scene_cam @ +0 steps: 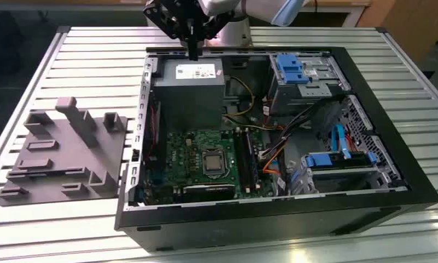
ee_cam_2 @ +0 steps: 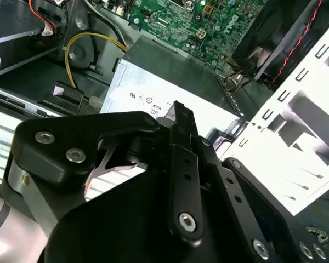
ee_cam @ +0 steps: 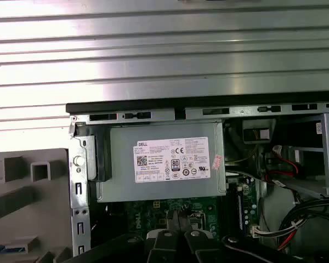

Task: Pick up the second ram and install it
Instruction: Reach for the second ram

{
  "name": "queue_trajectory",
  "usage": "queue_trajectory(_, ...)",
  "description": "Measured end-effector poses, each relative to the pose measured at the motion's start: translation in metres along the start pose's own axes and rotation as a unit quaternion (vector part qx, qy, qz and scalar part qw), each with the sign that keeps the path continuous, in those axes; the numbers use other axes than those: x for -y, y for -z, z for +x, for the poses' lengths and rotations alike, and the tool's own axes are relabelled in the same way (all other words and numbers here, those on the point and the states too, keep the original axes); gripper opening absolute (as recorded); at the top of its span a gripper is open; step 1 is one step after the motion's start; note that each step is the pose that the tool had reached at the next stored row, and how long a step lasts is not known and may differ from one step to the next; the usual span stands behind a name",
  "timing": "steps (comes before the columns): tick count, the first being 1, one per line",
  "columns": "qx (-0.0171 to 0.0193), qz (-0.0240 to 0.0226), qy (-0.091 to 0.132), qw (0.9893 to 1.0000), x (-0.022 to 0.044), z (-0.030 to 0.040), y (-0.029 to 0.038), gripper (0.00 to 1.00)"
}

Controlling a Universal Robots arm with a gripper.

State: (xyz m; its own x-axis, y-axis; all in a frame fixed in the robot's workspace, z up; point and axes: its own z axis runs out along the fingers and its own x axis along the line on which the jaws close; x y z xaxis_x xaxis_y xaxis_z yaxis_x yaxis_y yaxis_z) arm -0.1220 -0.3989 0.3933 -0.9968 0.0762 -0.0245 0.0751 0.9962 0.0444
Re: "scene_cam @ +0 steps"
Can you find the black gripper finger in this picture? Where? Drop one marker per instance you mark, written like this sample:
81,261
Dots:
213,27
160,22

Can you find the RAM stick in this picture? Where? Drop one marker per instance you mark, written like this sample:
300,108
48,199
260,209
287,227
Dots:
51,172
252,161

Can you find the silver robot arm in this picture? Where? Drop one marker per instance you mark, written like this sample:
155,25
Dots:
235,35

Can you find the black RAM slot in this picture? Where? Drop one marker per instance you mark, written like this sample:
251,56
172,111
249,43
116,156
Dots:
240,153

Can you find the blue drive latch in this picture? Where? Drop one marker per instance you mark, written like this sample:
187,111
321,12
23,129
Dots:
292,71

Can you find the grey power supply unit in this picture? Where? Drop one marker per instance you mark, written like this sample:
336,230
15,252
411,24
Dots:
189,104

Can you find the metal drive cage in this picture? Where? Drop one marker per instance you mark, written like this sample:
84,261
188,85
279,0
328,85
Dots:
313,90

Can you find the black case fan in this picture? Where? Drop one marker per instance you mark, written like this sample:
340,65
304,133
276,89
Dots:
156,131

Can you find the black chair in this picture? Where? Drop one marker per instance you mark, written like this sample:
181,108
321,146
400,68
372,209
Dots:
3,35

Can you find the green motherboard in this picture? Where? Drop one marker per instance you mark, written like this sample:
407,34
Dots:
183,153

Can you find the silver CPU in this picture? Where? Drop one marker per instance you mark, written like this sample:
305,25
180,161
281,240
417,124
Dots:
213,163

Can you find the wooden cabinet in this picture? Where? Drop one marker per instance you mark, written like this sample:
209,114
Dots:
405,27

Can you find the grey parts rack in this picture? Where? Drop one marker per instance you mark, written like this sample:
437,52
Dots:
76,159

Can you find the hard disk in blue carrier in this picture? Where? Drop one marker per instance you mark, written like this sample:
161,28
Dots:
320,160

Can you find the blue expansion slot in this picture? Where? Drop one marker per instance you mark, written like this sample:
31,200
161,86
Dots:
157,179

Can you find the black graphics card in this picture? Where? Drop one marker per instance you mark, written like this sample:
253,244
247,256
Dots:
204,193

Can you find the metal disk bay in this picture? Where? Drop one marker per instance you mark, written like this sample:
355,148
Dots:
343,171

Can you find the blue card latch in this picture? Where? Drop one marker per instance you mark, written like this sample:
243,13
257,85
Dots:
140,195

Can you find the black PC case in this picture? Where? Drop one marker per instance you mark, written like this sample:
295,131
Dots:
277,219

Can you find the black intrusion switch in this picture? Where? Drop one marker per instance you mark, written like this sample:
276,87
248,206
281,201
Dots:
135,156

